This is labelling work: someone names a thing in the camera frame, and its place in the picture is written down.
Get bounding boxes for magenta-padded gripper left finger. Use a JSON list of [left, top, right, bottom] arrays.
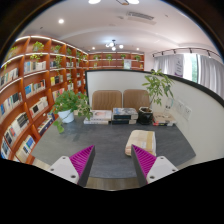
[[46, 144, 96, 188]]

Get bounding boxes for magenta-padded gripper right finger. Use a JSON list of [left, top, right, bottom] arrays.
[[130, 144, 180, 187]]

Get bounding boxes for cream and yellow striped towel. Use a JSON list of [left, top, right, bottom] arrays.
[[124, 129, 157, 158]]

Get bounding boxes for book with red spine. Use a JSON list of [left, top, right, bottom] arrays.
[[152, 121, 175, 128]]

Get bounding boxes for beige cover book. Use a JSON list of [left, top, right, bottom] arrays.
[[152, 112, 177, 125]]

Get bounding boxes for leafy plant in white pot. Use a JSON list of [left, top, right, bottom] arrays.
[[51, 88, 94, 135]]

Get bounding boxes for small tree in black pot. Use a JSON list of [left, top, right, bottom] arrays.
[[137, 68, 176, 126]]

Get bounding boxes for thin white book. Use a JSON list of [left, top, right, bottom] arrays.
[[82, 117, 111, 126]]

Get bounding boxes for thick dark blue book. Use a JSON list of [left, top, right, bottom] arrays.
[[110, 118, 138, 126]]

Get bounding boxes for white standing paper card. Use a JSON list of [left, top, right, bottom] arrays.
[[164, 97, 175, 115]]

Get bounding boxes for thick book with grey cover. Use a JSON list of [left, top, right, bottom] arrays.
[[112, 107, 139, 121]]

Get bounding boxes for white book with face cover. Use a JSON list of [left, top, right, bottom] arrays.
[[88, 109, 113, 122]]

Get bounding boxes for orange wooden bookshelf unit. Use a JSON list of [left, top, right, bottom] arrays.
[[0, 34, 146, 165]]

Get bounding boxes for white hanging poster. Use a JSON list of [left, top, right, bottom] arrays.
[[173, 54, 185, 79]]

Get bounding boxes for white curtains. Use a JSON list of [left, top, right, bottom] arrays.
[[153, 53, 224, 99]]

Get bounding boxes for multi-bulb ceiling lamp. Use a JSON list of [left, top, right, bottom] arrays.
[[104, 38, 125, 52]]

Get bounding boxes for recessed ceiling spotlights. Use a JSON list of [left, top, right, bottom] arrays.
[[57, 0, 145, 54]]

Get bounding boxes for ceiling air vent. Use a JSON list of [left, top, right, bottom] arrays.
[[125, 10, 157, 26]]

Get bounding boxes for white wall socket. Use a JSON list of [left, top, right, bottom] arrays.
[[182, 104, 194, 121], [174, 99, 185, 115]]

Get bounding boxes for black track light rail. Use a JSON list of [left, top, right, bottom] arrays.
[[152, 46, 222, 60]]

